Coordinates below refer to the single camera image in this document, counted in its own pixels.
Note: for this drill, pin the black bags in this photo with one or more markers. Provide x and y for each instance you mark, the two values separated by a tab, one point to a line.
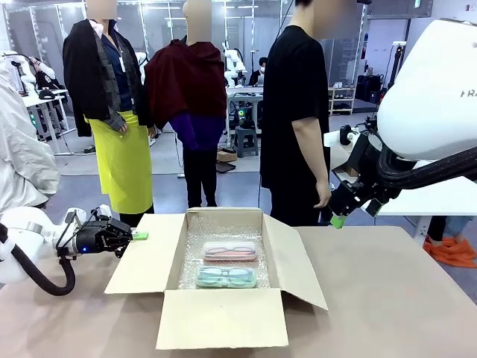
369	89

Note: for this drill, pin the seated person with mask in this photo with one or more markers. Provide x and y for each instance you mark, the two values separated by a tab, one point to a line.
257	74

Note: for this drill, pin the teal translucent glasses case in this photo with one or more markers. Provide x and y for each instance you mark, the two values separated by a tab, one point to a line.
227	284

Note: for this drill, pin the pink translucent glasses case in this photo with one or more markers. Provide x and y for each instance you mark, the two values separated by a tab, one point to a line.
230	257

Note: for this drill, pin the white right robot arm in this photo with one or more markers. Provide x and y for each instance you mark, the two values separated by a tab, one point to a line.
428	93

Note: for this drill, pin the person's right hand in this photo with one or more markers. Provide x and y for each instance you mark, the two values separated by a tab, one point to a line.
323	194

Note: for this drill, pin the gray step stool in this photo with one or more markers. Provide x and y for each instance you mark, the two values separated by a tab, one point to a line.
245	141

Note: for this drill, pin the black-framed glasses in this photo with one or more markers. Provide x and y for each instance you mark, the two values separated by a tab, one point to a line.
223	249

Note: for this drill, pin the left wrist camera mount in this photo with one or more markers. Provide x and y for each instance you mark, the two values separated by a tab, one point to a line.
100	212

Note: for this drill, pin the mannequin with yellow apron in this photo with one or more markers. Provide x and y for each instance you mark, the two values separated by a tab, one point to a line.
85	74

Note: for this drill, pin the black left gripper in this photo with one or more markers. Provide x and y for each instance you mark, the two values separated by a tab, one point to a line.
95	238

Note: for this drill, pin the white background workbench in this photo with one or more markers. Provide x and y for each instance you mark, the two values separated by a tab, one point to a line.
242	91

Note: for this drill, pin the white shoe shelf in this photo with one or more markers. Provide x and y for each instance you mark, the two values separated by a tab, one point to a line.
342	100

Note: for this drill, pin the clear bubble wrap sheet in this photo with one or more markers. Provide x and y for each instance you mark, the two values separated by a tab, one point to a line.
227	231

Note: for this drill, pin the person's right forearm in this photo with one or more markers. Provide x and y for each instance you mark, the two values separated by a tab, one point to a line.
307	156

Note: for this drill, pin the mannequin in purple shirt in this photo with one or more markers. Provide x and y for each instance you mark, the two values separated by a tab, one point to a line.
197	141

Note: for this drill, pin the person in black t-shirt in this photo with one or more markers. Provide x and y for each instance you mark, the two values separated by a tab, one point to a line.
290	93

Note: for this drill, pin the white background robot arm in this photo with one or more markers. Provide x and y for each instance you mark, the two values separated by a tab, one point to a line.
233	63

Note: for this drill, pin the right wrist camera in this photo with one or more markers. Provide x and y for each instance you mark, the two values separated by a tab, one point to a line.
372	207

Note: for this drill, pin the gray fabric cover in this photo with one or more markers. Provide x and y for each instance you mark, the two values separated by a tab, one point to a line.
18	149

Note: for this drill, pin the maroon shawl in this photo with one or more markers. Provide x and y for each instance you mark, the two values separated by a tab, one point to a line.
186	82

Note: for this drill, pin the small cardboard box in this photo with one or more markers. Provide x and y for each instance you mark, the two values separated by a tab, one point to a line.
226	156

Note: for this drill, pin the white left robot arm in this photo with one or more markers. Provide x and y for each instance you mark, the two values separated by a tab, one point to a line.
22	223

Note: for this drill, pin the yellow apron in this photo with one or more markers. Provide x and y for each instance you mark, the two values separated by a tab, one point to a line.
123	168

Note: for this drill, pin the brown cardboard shipping box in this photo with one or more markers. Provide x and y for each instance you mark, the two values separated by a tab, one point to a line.
223	320

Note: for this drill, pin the gray-framed glasses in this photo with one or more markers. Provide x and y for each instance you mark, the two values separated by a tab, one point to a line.
225	274

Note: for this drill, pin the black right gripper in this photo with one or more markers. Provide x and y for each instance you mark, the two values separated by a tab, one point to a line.
344	199

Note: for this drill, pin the orange cloth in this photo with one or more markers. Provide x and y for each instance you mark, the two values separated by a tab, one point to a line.
451	251

